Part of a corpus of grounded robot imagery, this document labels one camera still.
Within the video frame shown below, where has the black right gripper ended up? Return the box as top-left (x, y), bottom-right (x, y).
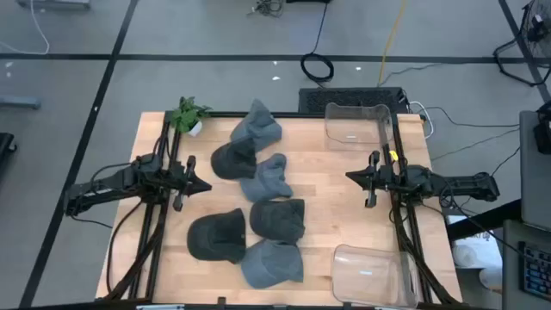
top-left (345, 150), bottom-right (404, 208)

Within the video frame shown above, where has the green plant in white pot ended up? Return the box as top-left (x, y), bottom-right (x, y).
top-left (170, 96), bottom-right (213, 138)

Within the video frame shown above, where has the grey desk foot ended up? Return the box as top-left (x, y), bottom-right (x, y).
top-left (15, 0), bottom-right (92, 10)

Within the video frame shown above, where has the light grey cap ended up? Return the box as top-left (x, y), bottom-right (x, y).
top-left (230, 97), bottom-right (284, 152)
top-left (239, 239), bottom-right (306, 290)
top-left (239, 152), bottom-right (294, 202)

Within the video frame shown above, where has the black floor fan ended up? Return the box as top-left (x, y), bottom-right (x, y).
top-left (492, 0), bottom-right (551, 87)

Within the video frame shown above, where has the white floor cable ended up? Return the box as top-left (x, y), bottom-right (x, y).
top-left (0, 0), bottom-right (51, 56)

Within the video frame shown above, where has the black computer tower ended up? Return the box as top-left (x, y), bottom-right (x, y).
top-left (297, 86), bottom-right (411, 115)

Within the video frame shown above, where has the dark grey cap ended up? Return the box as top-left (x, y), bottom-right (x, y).
top-left (186, 208), bottom-right (248, 264)
top-left (209, 137), bottom-right (258, 181)
top-left (249, 197), bottom-right (306, 245)

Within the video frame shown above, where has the clear plastic bin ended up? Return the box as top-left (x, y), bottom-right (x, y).
top-left (330, 244), bottom-right (421, 309)
top-left (323, 102), bottom-right (395, 152)

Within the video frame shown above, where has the white looped cable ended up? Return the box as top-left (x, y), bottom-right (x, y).
top-left (407, 101), bottom-right (436, 140)

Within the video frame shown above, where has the dark desk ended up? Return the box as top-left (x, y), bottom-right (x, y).
top-left (501, 219), bottom-right (551, 310)

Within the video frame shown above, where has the tangled cable bundle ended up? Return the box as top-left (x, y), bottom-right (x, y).
top-left (247, 0), bottom-right (286, 18)

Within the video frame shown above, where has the black chair base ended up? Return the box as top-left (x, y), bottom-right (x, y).
top-left (0, 132), bottom-right (18, 167)

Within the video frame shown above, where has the grey floor bar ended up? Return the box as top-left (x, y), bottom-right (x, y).
top-left (0, 95), bottom-right (42, 109)

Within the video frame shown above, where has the white box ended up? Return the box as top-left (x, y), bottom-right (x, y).
top-left (447, 214), bottom-right (504, 270)

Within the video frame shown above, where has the black keyboard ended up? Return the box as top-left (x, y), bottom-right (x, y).
top-left (518, 240), bottom-right (551, 302)

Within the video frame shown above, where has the large black monitor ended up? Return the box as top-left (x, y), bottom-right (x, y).
top-left (533, 101), bottom-right (551, 156)

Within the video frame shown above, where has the thin black floor cable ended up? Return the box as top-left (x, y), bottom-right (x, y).
top-left (430, 128), bottom-right (521, 163)
top-left (417, 105), bottom-right (521, 129)

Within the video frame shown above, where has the thick yellow cable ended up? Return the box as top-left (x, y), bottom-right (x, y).
top-left (377, 0), bottom-right (408, 86)

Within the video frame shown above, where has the black metal table frame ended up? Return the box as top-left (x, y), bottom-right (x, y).
top-left (102, 110), bottom-right (464, 307)

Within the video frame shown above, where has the grey desk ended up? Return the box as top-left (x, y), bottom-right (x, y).
top-left (518, 109), bottom-right (551, 232)

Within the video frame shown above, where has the black coiled floor cable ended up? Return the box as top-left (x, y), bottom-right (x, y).
top-left (300, 2), bottom-right (336, 84)

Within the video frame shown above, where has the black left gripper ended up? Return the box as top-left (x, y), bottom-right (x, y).
top-left (170, 154), bottom-right (213, 213)

